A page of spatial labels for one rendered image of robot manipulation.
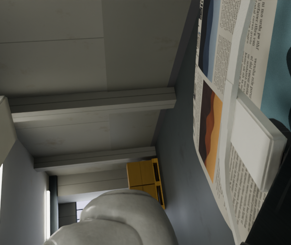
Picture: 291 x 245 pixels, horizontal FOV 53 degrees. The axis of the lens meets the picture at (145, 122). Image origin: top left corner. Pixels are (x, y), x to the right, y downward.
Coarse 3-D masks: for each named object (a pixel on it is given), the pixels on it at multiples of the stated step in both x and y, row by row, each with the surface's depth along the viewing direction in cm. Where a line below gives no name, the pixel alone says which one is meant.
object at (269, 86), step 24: (264, 0) 18; (288, 0) 16; (264, 24) 18; (288, 24) 16; (264, 48) 18; (288, 48) 16; (264, 72) 19; (288, 72) 16; (264, 96) 19; (288, 96) 17; (288, 120) 17; (240, 168) 23; (240, 192) 24; (264, 192) 20; (240, 216) 24
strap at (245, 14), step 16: (240, 16) 15; (240, 32) 15; (240, 48) 15; (240, 64) 16; (224, 96) 17; (224, 112) 18; (224, 128) 18; (224, 144) 18; (224, 160) 19; (224, 176) 19; (224, 192) 20; (240, 240) 22
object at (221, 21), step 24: (216, 0) 27; (240, 0) 21; (216, 24) 27; (216, 48) 27; (216, 72) 28; (240, 72) 22; (216, 96) 28; (216, 120) 28; (216, 144) 29; (216, 168) 29; (216, 192) 29
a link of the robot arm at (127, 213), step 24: (120, 192) 46; (144, 192) 48; (96, 216) 43; (120, 216) 42; (144, 216) 43; (48, 240) 41; (72, 240) 38; (96, 240) 38; (120, 240) 39; (144, 240) 41; (168, 240) 43
